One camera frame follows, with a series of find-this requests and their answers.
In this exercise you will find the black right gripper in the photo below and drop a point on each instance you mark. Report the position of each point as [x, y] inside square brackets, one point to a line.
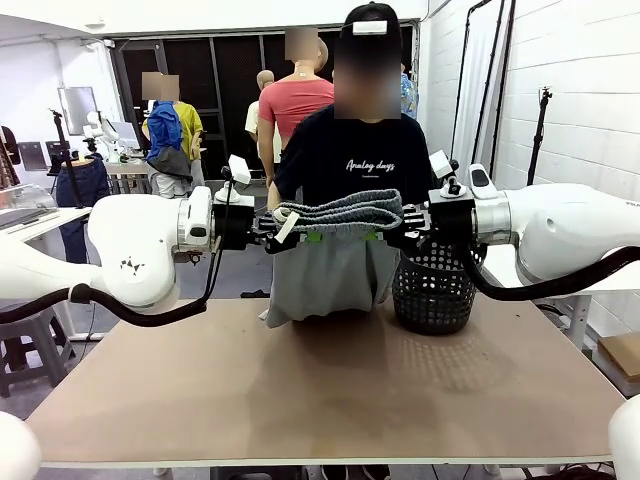
[450, 225]

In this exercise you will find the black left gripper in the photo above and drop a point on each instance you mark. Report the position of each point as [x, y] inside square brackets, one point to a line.
[232, 227]

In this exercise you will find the grey training pants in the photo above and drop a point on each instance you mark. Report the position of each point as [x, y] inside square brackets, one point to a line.
[325, 280]

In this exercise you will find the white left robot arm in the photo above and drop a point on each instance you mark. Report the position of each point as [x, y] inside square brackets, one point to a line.
[135, 240]

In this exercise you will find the person's right forearm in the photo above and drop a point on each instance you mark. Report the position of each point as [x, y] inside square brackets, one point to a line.
[273, 197]

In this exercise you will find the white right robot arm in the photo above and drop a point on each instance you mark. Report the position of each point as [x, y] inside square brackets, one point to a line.
[550, 225]

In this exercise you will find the dark grey perforated basket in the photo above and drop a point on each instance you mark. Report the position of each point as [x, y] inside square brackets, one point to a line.
[430, 300]

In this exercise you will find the white side table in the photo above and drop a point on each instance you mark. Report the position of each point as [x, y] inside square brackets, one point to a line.
[500, 270]

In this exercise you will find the person in black t-shirt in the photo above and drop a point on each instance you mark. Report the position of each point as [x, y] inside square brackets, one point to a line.
[360, 150]

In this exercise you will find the blue patterned shirt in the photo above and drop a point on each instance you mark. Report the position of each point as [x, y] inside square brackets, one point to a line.
[410, 95]

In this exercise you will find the mannequin in red top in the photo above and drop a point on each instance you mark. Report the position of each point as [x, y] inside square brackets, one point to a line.
[295, 100]

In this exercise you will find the white backdrop curtain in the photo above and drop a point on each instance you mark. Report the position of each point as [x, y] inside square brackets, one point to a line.
[482, 100]

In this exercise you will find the person in yellow shirt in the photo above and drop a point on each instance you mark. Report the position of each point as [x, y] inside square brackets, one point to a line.
[165, 135]

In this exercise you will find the black light stand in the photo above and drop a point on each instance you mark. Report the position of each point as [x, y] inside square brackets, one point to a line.
[539, 135]

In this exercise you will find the black backdrop pole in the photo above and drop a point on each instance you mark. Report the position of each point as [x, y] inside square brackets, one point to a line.
[467, 75]

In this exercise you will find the mannequin in blue jeans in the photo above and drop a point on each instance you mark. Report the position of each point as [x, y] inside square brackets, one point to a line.
[82, 185]

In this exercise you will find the small white background robot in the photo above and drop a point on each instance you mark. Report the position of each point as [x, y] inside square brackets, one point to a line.
[102, 132]

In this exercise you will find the black cap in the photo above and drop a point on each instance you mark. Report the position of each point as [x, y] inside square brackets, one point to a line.
[372, 12]

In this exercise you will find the white work table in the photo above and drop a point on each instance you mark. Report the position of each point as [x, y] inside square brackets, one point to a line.
[45, 220]

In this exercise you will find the grey framed board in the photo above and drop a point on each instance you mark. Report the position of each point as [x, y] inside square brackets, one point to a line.
[77, 110]

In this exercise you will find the cardboard box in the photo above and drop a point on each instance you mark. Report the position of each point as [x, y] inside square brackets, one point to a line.
[622, 360]

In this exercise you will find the grey metal stool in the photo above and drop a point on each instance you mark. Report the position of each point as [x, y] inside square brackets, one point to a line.
[45, 340]

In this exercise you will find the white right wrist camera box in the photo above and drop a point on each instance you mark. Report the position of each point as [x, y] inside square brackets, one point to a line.
[440, 164]

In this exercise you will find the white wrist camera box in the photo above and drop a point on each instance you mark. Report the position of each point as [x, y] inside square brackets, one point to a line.
[239, 169]
[440, 164]

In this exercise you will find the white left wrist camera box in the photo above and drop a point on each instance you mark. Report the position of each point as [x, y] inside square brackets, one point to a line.
[239, 169]

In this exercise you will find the black tripod with camera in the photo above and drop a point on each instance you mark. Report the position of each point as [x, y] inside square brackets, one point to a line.
[65, 145]

